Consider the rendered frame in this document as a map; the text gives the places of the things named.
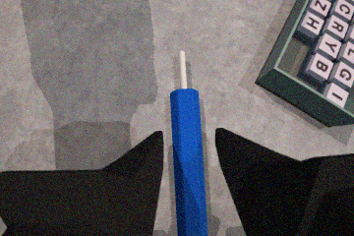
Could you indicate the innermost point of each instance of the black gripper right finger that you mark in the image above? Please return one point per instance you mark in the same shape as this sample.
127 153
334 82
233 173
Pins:
276 195

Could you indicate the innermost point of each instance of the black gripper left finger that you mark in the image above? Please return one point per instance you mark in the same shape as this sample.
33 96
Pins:
121 199

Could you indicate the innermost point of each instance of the blue stylus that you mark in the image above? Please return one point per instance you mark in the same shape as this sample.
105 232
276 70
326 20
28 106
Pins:
188 158

